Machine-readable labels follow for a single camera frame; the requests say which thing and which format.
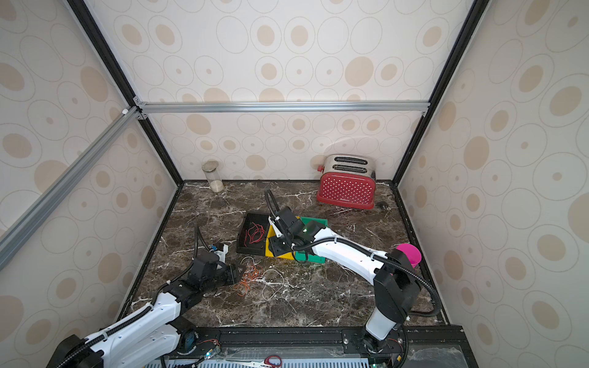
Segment red cable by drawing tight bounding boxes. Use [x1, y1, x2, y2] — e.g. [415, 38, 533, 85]
[243, 221, 267, 247]

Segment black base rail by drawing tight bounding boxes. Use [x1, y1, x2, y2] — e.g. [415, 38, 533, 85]
[91, 326, 466, 368]

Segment white cable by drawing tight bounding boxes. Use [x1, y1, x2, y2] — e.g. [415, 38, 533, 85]
[238, 256, 288, 302]

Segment aluminium frame bar back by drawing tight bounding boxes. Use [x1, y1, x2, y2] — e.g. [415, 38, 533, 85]
[138, 101, 429, 113]

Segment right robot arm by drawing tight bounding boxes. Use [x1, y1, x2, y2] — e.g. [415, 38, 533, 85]
[269, 207, 441, 351]

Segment aluminium frame bar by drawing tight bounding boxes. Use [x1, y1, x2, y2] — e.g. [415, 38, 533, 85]
[1, 107, 139, 268]
[138, 101, 429, 113]

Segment green plastic bin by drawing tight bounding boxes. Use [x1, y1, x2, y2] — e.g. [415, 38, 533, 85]
[295, 216, 328, 264]

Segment yellow plastic bin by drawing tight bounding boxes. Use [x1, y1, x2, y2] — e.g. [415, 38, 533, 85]
[265, 225, 307, 262]

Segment red polka dot toaster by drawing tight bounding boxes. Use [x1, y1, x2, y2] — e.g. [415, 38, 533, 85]
[317, 154, 377, 209]

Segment red handled scissors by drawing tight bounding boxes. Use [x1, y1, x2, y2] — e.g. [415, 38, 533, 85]
[244, 355, 283, 368]

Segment black plastic bin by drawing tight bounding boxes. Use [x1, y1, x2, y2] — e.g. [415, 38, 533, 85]
[236, 213, 269, 256]

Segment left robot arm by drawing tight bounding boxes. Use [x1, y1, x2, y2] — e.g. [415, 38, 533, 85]
[48, 250, 241, 367]

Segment pink plastic goblet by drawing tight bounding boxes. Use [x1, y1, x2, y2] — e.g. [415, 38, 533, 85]
[397, 243, 423, 268]

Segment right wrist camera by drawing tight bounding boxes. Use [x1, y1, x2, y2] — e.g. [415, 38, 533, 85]
[268, 216, 283, 238]

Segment glass jar with lid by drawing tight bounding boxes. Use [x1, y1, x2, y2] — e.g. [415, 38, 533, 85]
[202, 160, 224, 193]

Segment aluminium frame bar left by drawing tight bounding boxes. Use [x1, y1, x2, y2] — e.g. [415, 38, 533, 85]
[1, 107, 139, 268]

